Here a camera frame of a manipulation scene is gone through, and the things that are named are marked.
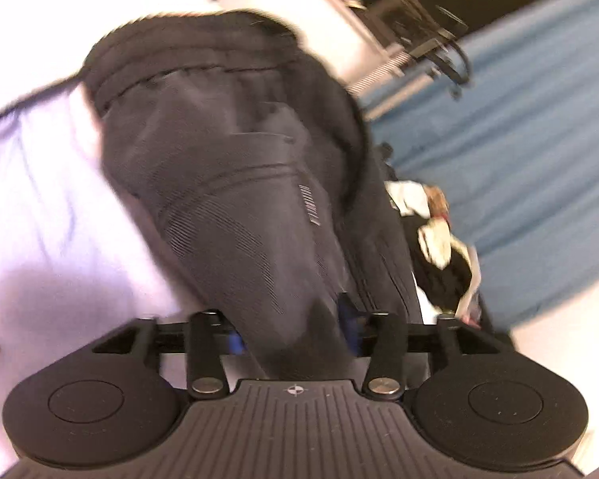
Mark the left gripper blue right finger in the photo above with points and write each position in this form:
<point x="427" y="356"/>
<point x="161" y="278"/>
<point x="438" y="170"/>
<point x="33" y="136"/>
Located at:
<point x="383" y="338"/>

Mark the pile of clothes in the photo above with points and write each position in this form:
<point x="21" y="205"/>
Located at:
<point x="446" y="270"/>

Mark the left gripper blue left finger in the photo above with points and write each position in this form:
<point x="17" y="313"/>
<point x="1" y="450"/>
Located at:
<point x="208" y="336"/>

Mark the black drawstring pants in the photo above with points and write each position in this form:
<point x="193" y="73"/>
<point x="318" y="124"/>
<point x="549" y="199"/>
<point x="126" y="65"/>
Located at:
<point x="255" y="168"/>

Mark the pastel bed sheet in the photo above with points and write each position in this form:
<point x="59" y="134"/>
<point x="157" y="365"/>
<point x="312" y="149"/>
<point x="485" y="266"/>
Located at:
<point x="76" y="261"/>

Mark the teal curtain right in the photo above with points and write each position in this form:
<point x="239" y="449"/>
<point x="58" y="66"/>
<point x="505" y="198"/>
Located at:
<point x="516" y="154"/>

